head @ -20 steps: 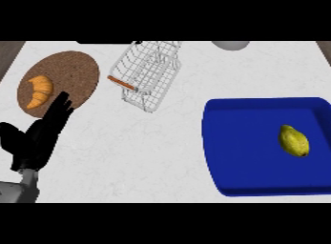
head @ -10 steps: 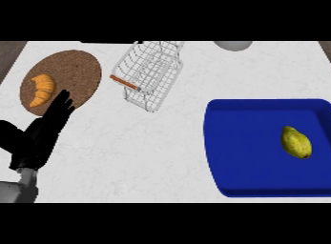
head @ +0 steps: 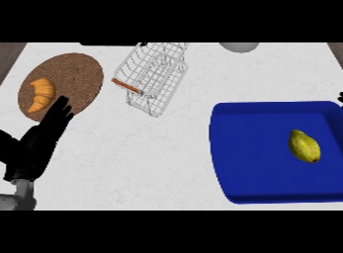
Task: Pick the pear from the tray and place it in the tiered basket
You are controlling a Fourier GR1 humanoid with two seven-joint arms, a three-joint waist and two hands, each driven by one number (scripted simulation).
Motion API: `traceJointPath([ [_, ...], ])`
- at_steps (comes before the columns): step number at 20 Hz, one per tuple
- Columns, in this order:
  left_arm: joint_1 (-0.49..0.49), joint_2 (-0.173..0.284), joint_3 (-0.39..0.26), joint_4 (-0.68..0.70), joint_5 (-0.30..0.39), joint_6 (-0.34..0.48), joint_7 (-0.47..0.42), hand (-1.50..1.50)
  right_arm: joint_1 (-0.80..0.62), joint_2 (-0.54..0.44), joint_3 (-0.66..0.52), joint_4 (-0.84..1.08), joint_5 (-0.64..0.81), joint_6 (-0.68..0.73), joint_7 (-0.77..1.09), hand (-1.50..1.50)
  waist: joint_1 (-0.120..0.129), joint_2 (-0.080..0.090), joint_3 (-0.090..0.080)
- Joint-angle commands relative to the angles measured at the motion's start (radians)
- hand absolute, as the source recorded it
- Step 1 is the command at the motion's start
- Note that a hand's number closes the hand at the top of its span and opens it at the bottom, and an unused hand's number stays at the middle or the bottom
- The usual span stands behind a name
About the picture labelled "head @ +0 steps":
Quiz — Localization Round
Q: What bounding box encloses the grey round object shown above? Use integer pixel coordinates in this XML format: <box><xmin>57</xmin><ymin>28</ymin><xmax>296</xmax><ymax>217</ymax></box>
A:
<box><xmin>218</xmin><ymin>42</ymin><xmax>261</xmax><ymax>53</ymax></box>

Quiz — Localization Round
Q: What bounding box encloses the blue tray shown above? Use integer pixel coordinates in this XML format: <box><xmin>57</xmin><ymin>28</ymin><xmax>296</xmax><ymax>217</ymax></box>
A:
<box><xmin>208</xmin><ymin>100</ymin><xmax>343</xmax><ymax>206</ymax></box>

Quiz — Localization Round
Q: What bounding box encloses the white wire tiered basket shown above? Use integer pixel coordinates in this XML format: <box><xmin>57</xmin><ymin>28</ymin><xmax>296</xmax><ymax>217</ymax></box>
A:
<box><xmin>112</xmin><ymin>42</ymin><xmax>192</xmax><ymax>118</ymax></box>

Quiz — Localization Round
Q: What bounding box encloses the orange croissant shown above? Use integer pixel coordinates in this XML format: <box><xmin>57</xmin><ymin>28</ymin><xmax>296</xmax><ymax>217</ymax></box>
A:
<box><xmin>27</xmin><ymin>77</ymin><xmax>58</xmax><ymax>114</ymax></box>

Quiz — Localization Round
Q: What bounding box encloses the yellow pear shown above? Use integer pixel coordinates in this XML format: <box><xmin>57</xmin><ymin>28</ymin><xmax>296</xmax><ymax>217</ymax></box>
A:
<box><xmin>288</xmin><ymin>128</ymin><xmax>323</xmax><ymax>164</ymax></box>

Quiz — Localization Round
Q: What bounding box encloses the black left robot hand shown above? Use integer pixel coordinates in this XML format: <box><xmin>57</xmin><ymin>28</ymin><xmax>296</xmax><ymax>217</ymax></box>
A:
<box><xmin>0</xmin><ymin>95</ymin><xmax>76</xmax><ymax>183</ymax></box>

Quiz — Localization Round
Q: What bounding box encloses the round brown cork placemat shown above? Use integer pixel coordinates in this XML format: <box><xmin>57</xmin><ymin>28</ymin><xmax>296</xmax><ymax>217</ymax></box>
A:
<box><xmin>17</xmin><ymin>52</ymin><xmax>106</xmax><ymax>123</ymax></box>

